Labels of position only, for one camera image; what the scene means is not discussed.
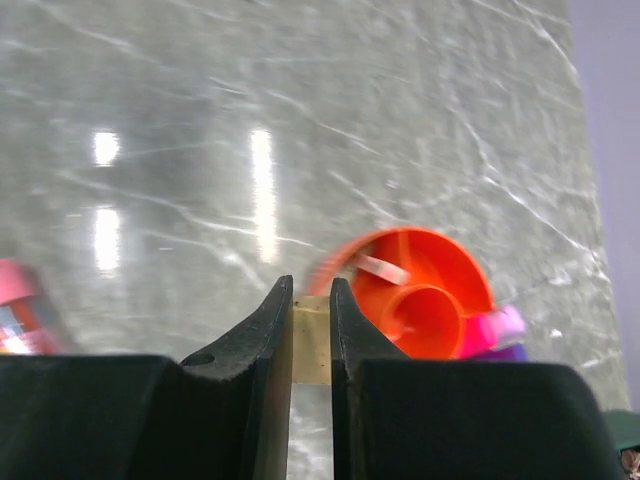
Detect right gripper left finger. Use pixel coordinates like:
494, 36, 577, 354
1, 275, 293, 479

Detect clear pencil case pink cap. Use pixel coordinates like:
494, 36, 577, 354
1, 259, 69, 355

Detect orange round organizer container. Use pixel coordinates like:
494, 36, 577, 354
306, 227, 495, 360

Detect purple cap black highlighter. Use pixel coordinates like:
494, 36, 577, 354
479, 343, 528, 362

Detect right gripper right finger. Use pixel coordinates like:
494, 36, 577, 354
329, 279, 623, 479

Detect small tan eraser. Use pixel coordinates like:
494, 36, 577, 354
292, 296, 331, 385

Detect green compartment tray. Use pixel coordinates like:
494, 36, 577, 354
604, 410, 640, 451

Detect lilac highlighter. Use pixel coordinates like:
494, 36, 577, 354
492, 305, 527, 345

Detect pink cap black highlighter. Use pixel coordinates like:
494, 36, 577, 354
458, 312, 497, 359

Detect white eraser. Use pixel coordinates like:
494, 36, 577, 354
352, 253, 410, 286

